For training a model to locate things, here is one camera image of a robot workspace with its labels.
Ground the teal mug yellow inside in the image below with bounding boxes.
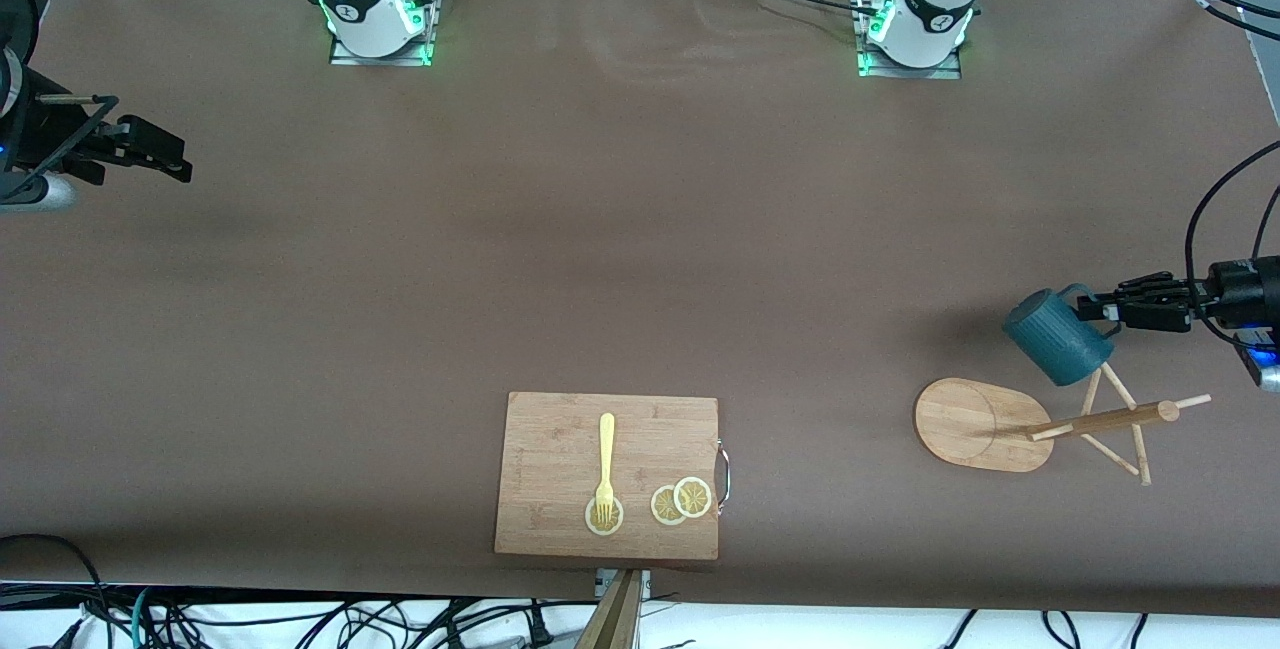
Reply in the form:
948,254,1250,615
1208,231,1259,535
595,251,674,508
1003,284,1121,388

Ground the wooden mug rack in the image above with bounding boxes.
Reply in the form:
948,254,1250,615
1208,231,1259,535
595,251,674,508
915,359,1213,487

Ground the brown table cover cloth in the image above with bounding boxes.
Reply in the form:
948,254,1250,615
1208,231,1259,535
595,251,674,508
0,0,1280,620

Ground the bamboo cutting board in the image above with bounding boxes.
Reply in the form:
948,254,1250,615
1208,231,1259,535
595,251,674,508
494,391,721,561

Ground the pale yellow plastic fork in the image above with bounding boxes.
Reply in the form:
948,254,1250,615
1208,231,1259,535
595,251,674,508
594,413,617,530

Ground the wooden pole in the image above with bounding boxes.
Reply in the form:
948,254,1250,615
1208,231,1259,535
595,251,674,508
574,569,642,649

